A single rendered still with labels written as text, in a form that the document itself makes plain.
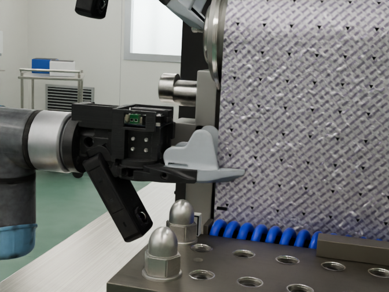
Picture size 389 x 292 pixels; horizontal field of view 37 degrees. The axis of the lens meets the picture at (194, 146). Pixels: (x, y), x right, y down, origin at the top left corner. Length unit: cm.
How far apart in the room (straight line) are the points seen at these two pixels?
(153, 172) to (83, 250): 35
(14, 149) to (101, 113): 12
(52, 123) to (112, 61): 604
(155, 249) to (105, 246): 47
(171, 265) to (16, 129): 29
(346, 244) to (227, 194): 15
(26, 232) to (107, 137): 17
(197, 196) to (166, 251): 26
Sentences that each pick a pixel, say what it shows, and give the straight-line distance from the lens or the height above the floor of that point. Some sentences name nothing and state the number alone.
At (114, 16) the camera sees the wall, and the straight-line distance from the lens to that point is 673.
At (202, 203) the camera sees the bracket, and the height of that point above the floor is 103.
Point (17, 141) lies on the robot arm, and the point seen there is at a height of 111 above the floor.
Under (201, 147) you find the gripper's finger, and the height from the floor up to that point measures 112.
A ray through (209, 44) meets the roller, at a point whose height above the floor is 124.
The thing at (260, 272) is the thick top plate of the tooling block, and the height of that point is 103.
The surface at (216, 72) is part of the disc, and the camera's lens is 66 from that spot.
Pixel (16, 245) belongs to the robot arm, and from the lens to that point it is 78.
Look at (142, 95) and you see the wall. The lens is 662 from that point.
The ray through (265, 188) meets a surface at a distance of 66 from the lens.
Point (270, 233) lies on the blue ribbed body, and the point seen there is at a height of 104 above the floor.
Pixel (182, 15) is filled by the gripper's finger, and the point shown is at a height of 127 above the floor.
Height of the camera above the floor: 124
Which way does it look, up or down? 10 degrees down
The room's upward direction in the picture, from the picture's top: 3 degrees clockwise
